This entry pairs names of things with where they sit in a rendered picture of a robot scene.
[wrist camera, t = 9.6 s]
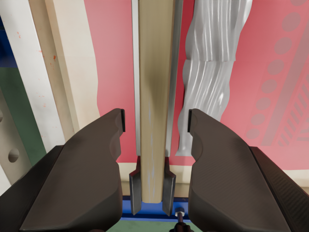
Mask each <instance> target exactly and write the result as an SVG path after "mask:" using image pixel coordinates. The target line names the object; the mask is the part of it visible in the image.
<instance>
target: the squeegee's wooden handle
mask: <svg viewBox="0 0 309 232"><path fill-rule="evenodd" d="M174 14H175V0H138V50H139V102H140V153H141V200H142V201H143V202H144V203H160V202H161V201H162V194H163V180H164V166H165V152H166V132H167V118H168V104H169V90H170V76H171V62H172V42H173V28H174Z"/></svg>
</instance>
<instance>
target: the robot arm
mask: <svg viewBox="0 0 309 232"><path fill-rule="evenodd" d="M123 132H126V127H125V110H124V109H120V108H115V109H113V110H111V111H110V112H108V113H106V114H105V115H103V116H101V117H100V118H98V119H96V120H94V121H93V122H91V123H89V124H88V125H86V126H85V127H83V128H82V129H81V130H80V131H78V132H77V133H76V134H74V135H73V136H72V137H71V138H70V139H69V140H68V141H67V142H66V143H65V144H64V145H56V146H55V147H54V148H52V149H51V150H50V151H49V152H48V153H47V154H46V155H45V156H44V157H42V158H41V159H40V160H39V161H38V162H37V163H36V164H35V165H34V166H33V167H32V168H31V169H30V170H28V171H27V172H26V173H25V174H24V175H23V176H22V177H21V178H20V179H18V180H17V181H16V182H15V183H14V184H13V185H12V186H11V187H10V188H8V189H7V190H6V191H5V192H4V193H3V194H2V195H1V196H0V232H106V231H107V230H108V229H110V228H111V227H112V226H113V225H115V224H116V223H117V222H118V221H119V220H120V219H121V217H122V202H123V193H122V186H121V179H120V169H119V165H118V163H117V162H116V160H117V159H118V157H119V156H120V155H121V147H120V136H121V135H122V134H123ZM187 132H188V133H190V135H191V136H192V137H193V139H192V147H191V155H192V157H193V158H194V159H195V161H196V162H195V163H194V164H193V165H192V169H191V177H190V185H189V198H188V216H189V219H190V221H191V222H192V223H193V224H194V225H195V226H197V227H198V228H199V229H200V230H202V231H203V232H309V195H308V194H307V193H306V192H305V191H304V190H303V189H302V188H301V187H300V186H299V185H298V184H297V183H296V182H295V181H293V180H292V179H291V178H290V177H289V176H288V175H287V174H286V173H285V172H284V171H283V170H282V169H281V168H279V167H278V166H277V165H276V164H275V163H274V162H273V161H272V160H271V159H270V158H269V157H268V156H267V155H265V154H264V153H263V152H262V151H261V150H260V149H259V148H258V147H255V146H249V145H248V144H247V143H246V142H245V141H244V140H243V139H242V138H241V137H240V136H239V135H238V134H236V133H235V132H234V131H233V130H231V129H230V128H229V127H227V126H225V125H224V124H222V123H221V122H219V121H217V120H216V119H214V118H213V117H211V116H209V115H208V114H206V113H205V112H203V111H201V110H199V109H197V108H194V109H189V113H188V131H187Z"/></svg>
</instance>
